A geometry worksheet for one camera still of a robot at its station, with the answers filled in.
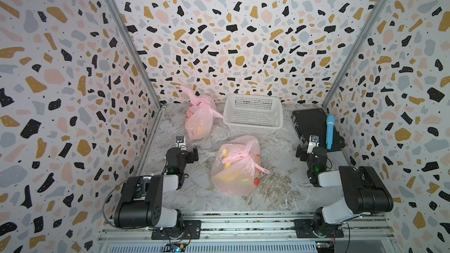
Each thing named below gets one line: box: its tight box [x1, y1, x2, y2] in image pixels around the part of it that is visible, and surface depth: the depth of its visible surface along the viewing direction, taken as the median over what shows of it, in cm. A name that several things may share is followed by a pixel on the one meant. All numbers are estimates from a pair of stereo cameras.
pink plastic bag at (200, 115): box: [179, 86, 227, 141], surface depth 99 cm
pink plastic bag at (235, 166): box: [210, 134, 270, 197], surface depth 82 cm
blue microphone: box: [325, 114, 336, 150], surface depth 101 cm
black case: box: [291, 107, 346, 155], surface depth 108 cm
